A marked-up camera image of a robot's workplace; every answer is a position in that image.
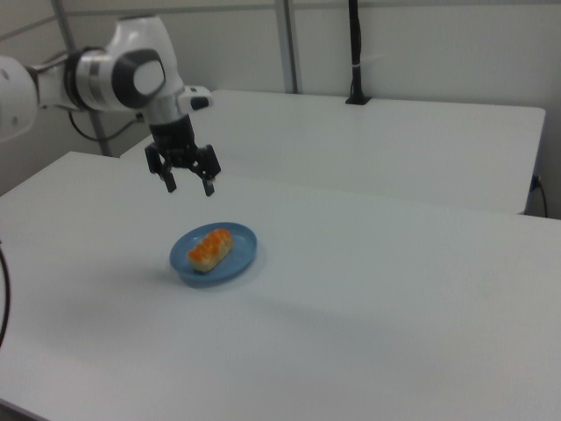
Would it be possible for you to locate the black pole with base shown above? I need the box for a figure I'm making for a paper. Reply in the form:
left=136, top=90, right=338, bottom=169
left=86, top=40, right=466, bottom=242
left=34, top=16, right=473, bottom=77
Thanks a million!
left=344, top=0, right=374, bottom=106

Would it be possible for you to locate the black thick curved cable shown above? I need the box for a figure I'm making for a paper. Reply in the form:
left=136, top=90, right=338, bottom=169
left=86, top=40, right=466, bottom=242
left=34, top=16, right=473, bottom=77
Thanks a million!
left=0, top=239, right=11, bottom=352

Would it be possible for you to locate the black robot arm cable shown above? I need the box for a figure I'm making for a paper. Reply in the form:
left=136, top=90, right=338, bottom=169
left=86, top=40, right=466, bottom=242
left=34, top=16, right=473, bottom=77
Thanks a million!
left=68, top=109, right=146, bottom=142

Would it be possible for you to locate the black cable with blue plug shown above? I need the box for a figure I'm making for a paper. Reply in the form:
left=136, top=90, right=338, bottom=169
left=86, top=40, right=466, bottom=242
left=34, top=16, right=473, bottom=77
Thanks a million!
left=530, top=174, right=550, bottom=218

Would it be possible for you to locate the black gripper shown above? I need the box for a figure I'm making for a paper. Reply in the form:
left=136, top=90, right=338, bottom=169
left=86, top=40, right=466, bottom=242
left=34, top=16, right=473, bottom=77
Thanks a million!
left=145, top=114, right=222, bottom=197

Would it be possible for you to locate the orange glazed bread roll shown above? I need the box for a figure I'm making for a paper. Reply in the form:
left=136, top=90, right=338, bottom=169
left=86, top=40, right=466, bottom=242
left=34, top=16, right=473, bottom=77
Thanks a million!
left=187, top=228, right=234, bottom=273

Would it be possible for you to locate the blue round plate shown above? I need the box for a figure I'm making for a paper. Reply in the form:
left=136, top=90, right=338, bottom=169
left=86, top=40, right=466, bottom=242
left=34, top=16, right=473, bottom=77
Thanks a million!
left=169, top=221, right=259, bottom=289

